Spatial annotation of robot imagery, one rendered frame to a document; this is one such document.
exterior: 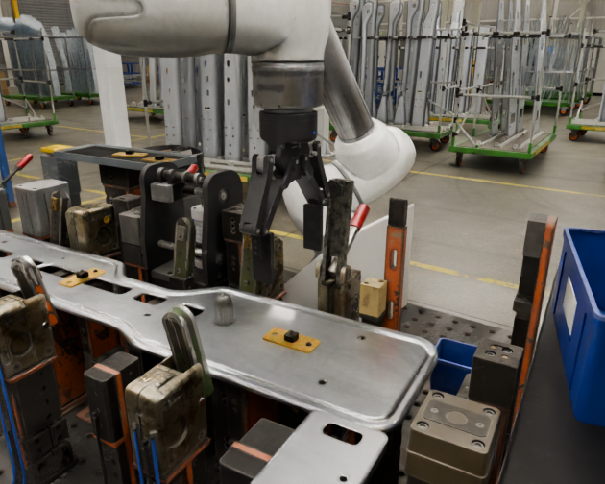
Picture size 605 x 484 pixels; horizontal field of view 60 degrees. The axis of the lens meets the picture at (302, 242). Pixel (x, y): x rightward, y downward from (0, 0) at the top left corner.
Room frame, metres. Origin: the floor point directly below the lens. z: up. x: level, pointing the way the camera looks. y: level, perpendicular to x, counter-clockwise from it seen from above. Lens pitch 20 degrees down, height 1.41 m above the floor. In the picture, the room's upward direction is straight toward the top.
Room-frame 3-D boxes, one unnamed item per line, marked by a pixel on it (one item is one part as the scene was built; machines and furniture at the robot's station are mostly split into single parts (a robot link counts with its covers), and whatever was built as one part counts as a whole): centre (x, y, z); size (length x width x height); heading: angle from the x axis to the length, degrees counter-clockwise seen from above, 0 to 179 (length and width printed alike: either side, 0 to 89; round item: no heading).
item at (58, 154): (1.32, 0.46, 1.16); 0.37 x 0.14 x 0.02; 60
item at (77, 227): (1.13, 0.48, 0.89); 0.13 x 0.11 x 0.38; 150
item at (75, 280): (0.91, 0.42, 1.01); 0.08 x 0.04 x 0.01; 150
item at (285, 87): (0.68, 0.02, 1.37); 0.09 x 0.09 x 0.06
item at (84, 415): (0.93, 0.41, 0.84); 0.13 x 0.05 x 0.29; 150
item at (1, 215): (1.35, 0.85, 0.88); 0.11 x 0.10 x 0.36; 150
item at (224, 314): (0.75, 0.13, 1.02); 0.03 x 0.03 x 0.07
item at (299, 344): (0.68, 0.02, 1.01); 0.08 x 0.04 x 0.01; 60
